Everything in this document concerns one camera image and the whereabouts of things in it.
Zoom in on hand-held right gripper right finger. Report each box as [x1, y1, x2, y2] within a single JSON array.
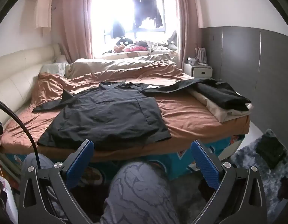
[[190, 140, 268, 224]]

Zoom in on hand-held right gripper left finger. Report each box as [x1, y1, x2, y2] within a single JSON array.
[[18, 139, 95, 224]]

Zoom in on black t-shirt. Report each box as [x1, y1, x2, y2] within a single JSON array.
[[32, 81, 172, 152]]

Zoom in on pile of clothes on sill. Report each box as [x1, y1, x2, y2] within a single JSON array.
[[135, 40, 168, 51]]

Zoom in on teal printed bed sheet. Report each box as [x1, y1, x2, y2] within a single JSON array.
[[1, 133, 246, 188]]

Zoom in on grey fluffy rug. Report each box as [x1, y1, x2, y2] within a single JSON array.
[[228, 128, 288, 220]]

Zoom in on bed with brown sheet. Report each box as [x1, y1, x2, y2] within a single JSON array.
[[0, 59, 250, 162]]

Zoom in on folded cream blanket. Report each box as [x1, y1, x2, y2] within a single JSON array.
[[189, 90, 254, 122]]

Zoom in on person's right leg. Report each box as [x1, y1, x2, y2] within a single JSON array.
[[99, 161, 182, 224]]

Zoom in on dark folded cloth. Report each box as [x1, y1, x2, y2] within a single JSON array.
[[255, 134, 287, 169]]

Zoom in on folded black garment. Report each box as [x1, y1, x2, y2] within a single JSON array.
[[196, 79, 252, 112]]

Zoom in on black garment with white print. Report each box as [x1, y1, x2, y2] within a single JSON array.
[[141, 78, 219, 97]]

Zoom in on white nightstand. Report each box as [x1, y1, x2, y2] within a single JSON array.
[[184, 63, 213, 80]]

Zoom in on pale pillow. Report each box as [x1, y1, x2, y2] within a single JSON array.
[[41, 62, 70, 77]]

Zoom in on beige duvet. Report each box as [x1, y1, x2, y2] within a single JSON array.
[[64, 53, 179, 78]]

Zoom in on white rack with sticks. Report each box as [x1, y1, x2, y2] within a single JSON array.
[[195, 47, 208, 65]]

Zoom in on grey wardrobe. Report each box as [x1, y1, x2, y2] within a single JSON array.
[[199, 27, 288, 136]]

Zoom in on cream padded headboard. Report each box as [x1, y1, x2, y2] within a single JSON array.
[[0, 43, 61, 119]]

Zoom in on pink cushion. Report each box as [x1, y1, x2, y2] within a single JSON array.
[[123, 45, 148, 52]]

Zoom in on black plush toy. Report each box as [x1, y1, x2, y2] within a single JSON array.
[[116, 38, 133, 47]]

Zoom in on grey plush toy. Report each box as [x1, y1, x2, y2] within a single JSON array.
[[167, 30, 178, 51]]

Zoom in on small dark hanging garment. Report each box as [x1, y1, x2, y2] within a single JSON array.
[[110, 21, 126, 39]]

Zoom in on pink curtain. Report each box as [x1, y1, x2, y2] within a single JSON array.
[[173, 0, 205, 69], [57, 0, 94, 63]]

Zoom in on cream cloth cover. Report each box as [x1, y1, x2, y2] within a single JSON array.
[[35, 0, 52, 35]]

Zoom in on large black hanging garment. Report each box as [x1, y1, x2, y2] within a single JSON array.
[[131, 0, 163, 28]]

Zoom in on black cable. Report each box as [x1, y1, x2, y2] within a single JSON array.
[[0, 98, 40, 169]]

